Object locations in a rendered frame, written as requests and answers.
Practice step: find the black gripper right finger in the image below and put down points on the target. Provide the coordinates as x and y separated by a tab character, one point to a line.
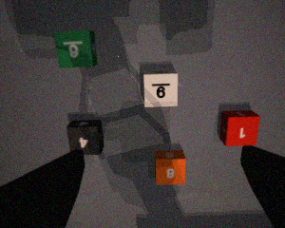
265	172

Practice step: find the green block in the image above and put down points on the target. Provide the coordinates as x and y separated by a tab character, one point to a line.
76	48

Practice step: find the red block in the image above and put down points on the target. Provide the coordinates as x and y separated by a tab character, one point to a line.
239	127

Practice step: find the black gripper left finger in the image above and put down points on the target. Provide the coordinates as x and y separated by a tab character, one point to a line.
44	197

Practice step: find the orange block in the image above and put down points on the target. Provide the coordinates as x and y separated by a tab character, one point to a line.
169	167

